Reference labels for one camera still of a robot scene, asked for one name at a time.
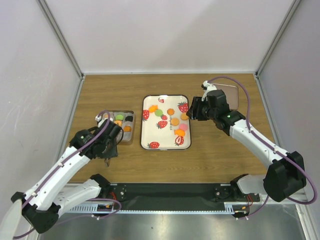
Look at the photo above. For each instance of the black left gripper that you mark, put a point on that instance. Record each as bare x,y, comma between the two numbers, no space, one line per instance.
112,153

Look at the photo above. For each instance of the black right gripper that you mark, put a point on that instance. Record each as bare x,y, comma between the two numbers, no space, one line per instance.
197,104

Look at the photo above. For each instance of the orange chocolate chip cookie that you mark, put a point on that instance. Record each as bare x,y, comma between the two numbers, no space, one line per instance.
127,128

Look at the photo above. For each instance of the round biscuit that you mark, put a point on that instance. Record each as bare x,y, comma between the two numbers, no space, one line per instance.
118,122

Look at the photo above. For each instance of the green round cookie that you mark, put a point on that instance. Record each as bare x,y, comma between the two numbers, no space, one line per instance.
119,117
158,112

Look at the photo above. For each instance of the gold tin lid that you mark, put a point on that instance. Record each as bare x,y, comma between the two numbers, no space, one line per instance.
232,94

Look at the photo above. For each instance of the metal serving tongs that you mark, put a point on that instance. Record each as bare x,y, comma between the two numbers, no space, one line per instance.
111,150

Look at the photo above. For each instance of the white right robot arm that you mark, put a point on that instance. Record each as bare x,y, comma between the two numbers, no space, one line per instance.
284,175

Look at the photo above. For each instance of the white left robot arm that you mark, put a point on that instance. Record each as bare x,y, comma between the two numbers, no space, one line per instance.
44,204

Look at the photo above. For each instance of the orange fish cookie lower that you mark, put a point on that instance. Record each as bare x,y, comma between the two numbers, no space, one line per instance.
180,132

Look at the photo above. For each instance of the orange fish cookie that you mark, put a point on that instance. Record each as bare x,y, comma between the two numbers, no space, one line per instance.
180,132
153,108

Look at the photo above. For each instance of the white strawberry tray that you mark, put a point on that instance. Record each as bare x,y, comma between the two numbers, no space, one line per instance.
157,133

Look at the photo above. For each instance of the gold cookie tin box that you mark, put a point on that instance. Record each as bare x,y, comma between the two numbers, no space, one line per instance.
128,136

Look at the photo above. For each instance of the orange fish cookie upper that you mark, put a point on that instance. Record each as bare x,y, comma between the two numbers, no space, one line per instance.
153,108

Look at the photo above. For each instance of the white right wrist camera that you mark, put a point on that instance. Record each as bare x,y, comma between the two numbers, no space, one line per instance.
207,87

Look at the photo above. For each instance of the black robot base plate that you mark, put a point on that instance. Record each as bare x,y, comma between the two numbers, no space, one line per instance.
180,192

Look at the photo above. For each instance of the white cable duct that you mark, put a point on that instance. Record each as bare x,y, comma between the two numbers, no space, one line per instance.
160,207

